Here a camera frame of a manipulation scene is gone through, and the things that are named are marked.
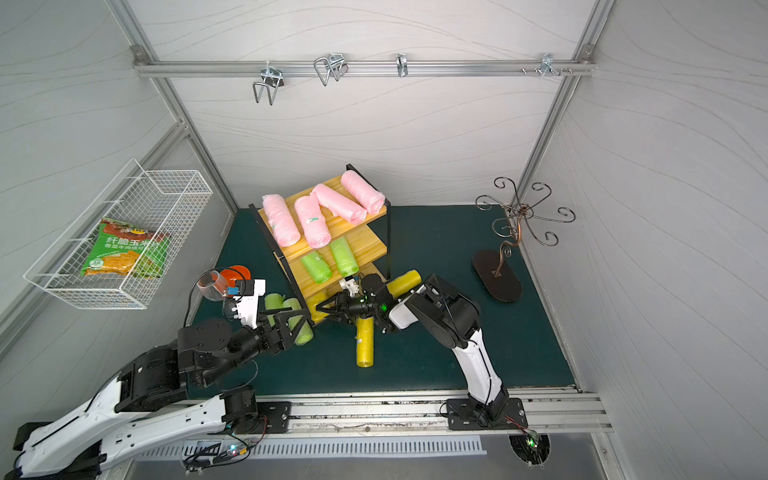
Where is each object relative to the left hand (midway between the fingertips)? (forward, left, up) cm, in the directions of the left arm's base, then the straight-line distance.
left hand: (302, 316), depth 61 cm
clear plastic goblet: (+15, +31, -14) cm, 37 cm away
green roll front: (+21, -5, -9) cm, 24 cm away
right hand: (+11, +3, -20) cm, 23 cm away
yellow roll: (+13, +4, -19) cm, 23 cm away
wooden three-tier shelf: (+30, -11, -11) cm, 33 cm away
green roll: (+18, +2, -8) cm, 19 cm away
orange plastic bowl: (+25, +33, -23) cm, 47 cm away
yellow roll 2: (+4, -11, -25) cm, 28 cm away
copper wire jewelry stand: (+29, -53, -26) cm, 66 cm away
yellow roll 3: (+23, -22, -25) cm, 41 cm away
